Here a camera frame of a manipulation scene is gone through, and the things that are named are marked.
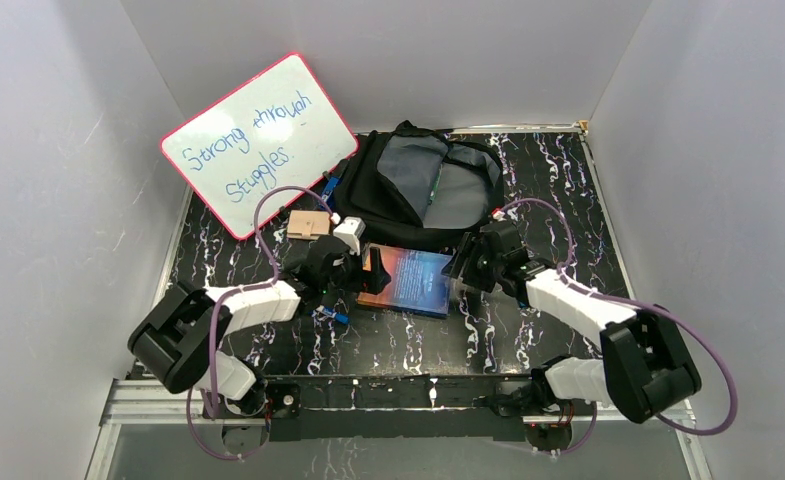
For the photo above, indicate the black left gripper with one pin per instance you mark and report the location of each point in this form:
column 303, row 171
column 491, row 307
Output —
column 358, row 273

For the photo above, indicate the blue stapler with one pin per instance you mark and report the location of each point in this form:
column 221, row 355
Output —
column 327, row 194

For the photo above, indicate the black student backpack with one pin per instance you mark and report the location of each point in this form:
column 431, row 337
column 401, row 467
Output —
column 387, row 182

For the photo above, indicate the blue orange paperback book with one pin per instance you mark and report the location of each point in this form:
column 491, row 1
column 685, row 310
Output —
column 417, row 284

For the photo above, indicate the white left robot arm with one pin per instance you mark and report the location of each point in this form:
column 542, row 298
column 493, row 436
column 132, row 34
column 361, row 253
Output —
column 178, row 340

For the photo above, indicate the small wooden block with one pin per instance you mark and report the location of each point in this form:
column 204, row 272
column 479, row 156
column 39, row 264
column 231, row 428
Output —
column 308, row 225

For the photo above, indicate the white blue whiteboard marker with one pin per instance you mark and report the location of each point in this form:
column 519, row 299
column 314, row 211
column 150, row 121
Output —
column 332, row 314

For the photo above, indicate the green comic paperback book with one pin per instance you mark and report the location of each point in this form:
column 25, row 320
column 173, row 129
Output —
column 436, row 184

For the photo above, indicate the pink framed whiteboard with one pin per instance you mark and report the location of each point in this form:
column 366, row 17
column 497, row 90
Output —
column 248, row 154

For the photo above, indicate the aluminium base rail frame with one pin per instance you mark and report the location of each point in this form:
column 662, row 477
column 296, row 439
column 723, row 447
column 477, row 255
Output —
column 418, row 427

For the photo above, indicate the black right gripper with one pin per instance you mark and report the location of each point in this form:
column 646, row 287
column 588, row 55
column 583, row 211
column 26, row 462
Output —
column 470, row 246

